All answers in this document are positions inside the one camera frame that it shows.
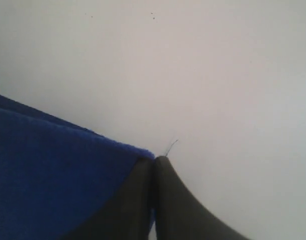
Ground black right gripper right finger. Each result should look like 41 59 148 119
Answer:
154 156 247 240

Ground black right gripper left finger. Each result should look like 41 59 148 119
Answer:
61 157 153 240

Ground blue towel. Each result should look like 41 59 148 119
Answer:
0 95 154 240

